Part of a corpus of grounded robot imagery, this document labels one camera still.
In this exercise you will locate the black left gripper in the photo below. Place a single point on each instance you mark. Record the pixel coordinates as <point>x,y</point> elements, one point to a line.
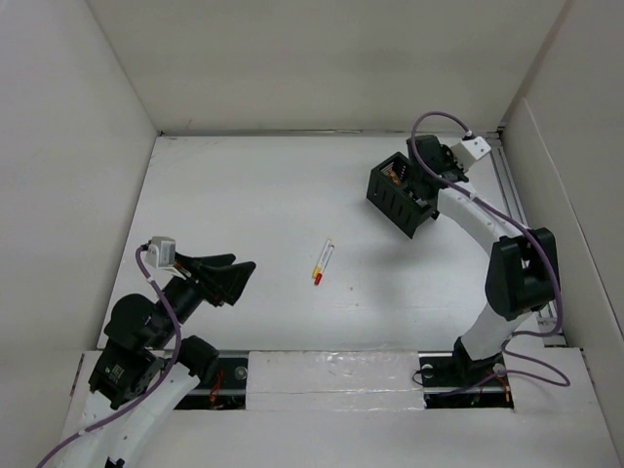
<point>226,282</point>

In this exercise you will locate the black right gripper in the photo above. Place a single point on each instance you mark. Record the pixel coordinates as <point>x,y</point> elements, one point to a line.
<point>446,153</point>

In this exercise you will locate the orange highlighter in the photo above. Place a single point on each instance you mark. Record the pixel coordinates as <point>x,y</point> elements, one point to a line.
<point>394,178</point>

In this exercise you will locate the yellow cap marker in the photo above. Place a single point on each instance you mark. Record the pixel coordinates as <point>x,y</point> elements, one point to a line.
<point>321,258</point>

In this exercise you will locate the red cap marker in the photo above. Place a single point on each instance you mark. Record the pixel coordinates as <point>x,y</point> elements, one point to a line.
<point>323,266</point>

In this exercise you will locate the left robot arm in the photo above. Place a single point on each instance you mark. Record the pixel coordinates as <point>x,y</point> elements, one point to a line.
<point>147,366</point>

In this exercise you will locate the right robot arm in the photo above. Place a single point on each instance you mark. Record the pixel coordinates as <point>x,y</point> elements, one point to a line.
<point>522,274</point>

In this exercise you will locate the black two-compartment pen holder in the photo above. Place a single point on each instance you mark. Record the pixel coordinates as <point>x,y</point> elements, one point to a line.
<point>397,203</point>

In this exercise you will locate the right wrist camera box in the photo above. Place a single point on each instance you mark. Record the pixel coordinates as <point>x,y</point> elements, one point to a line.
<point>468,152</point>

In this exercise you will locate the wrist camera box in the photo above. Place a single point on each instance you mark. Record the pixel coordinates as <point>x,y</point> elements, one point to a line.
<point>161,252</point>
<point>468,152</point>

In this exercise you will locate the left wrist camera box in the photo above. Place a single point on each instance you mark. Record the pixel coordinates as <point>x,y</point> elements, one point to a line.
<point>161,252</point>

